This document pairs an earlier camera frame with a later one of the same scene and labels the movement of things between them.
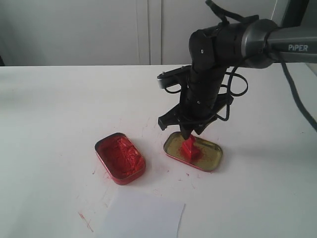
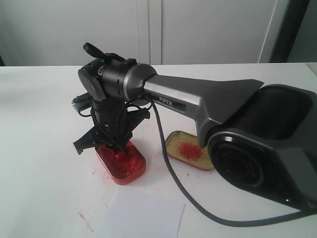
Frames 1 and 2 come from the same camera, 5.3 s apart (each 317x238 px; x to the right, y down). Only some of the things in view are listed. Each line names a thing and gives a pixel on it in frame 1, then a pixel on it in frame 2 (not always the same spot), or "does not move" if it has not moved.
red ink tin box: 120,158 does not move
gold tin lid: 208,154 does not move
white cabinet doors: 110,32 does not move
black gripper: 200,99 to 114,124
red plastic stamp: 190,150 to 122,158
